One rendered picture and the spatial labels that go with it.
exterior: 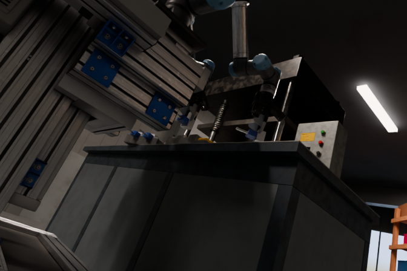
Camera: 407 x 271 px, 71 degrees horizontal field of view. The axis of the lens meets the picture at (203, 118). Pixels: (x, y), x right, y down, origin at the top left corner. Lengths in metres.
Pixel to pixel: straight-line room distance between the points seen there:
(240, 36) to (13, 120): 1.00
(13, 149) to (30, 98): 0.16
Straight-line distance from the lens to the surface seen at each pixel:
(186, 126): 1.42
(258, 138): 1.28
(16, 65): 1.01
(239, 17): 1.46
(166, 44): 0.99
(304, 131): 2.19
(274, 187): 0.95
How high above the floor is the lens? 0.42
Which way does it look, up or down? 23 degrees up
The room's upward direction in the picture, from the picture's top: 22 degrees clockwise
